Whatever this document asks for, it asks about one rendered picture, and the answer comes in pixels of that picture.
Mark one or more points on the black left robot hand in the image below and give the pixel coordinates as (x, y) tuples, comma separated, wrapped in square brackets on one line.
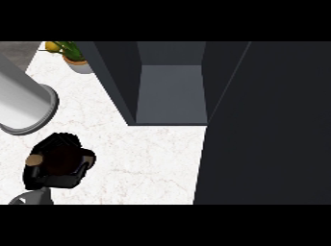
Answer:
[(63, 183)]

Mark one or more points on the dark wine bottle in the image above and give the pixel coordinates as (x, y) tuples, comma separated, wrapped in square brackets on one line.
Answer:
[(63, 160)]

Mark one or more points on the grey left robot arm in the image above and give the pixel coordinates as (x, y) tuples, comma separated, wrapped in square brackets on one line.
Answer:
[(34, 198)]

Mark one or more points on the dark grey cabinet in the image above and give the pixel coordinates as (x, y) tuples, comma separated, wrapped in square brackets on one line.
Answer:
[(171, 93)]

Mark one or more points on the dark grey cabinet door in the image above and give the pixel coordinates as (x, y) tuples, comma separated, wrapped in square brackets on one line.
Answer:
[(276, 128)]

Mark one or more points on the white cylindrical appliance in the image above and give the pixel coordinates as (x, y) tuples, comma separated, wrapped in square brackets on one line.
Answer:
[(10, 96)]

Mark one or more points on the potted plant with yellow flower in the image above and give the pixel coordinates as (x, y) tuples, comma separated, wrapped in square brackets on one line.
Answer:
[(71, 56)]

